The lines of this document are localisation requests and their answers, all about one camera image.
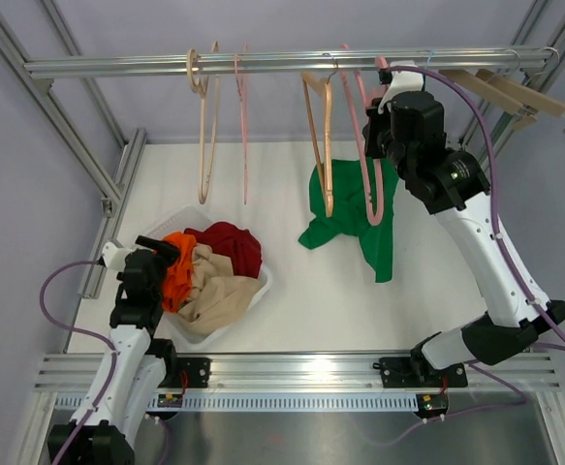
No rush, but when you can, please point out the orange t shirt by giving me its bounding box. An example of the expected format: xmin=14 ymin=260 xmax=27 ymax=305
xmin=162 ymin=232 xmax=197 ymax=313

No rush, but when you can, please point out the beige t shirt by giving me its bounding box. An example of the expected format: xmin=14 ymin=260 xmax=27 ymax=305
xmin=173 ymin=244 xmax=262 ymax=337

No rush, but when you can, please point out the green t shirt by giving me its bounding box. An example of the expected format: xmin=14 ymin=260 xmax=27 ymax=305
xmin=298 ymin=159 xmax=398 ymax=283

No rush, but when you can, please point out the red t shirt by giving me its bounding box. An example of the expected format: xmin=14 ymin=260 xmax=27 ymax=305
xmin=183 ymin=221 xmax=263 ymax=279

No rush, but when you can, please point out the blue hanger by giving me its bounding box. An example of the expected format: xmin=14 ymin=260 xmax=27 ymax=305
xmin=424 ymin=48 xmax=436 ymax=71

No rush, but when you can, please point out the pink wire hanger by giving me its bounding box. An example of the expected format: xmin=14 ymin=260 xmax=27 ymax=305
xmin=234 ymin=53 xmax=249 ymax=205

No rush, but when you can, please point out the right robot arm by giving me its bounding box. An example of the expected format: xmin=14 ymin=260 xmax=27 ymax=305
xmin=362 ymin=91 xmax=565 ymax=388

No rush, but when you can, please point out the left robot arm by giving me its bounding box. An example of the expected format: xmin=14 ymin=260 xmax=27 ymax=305
xmin=47 ymin=235 xmax=180 ymax=464

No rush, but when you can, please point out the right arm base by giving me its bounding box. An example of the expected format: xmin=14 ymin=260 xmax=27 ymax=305
xmin=372 ymin=341 xmax=468 ymax=420

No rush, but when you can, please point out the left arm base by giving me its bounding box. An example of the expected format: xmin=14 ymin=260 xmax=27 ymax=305
xmin=145 ymin=338 xmax=213 ymax=421

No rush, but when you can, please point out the wooden clip hanger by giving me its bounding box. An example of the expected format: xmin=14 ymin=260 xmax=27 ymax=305
xmin=475 ymin=69 xmax=565 ymax=134
xmin=439 ymin=69 xmax=546 ymax=131

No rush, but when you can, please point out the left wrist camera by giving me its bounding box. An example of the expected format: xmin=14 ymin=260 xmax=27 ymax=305
xmin=98 ymin=239 xmax=135 ymax=272

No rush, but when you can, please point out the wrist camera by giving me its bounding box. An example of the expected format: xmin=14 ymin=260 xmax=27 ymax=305
xmin=98 ymin=239 xmax=135 ymax=272
xmin=378 ymin=71 xmax=424 ymax=114

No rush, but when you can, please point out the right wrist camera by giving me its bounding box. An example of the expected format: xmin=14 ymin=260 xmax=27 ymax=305
xmin=378 ymin=71 xmax=424 ymax=114

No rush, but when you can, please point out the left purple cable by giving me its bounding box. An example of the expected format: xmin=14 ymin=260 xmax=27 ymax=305
xmin=38 ymin=260 xmax=119 ymax=465

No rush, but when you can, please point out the purple cable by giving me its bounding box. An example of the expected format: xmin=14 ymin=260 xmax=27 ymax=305
xmin=407 ymin=66 xmax=565 ymax=364
xmin=38 ymin=260 xmax=119 ymax=465

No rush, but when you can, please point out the front aluminium rail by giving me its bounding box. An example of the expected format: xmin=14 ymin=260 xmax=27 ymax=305
xmin=33 ymin=353 xmax=561 ymax=393

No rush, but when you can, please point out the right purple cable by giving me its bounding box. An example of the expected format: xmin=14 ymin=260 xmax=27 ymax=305
xmin=407 ymin=66 xmax=565 ymax=364

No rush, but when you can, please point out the white cable duct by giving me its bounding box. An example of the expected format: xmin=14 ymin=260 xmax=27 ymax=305
xmin=53 ymin=390 xmax=419 ymax=413

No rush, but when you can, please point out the aluminium hanging rail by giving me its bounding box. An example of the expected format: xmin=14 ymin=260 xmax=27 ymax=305
xmin=24 ymin=46 xmax=559 ymax=79

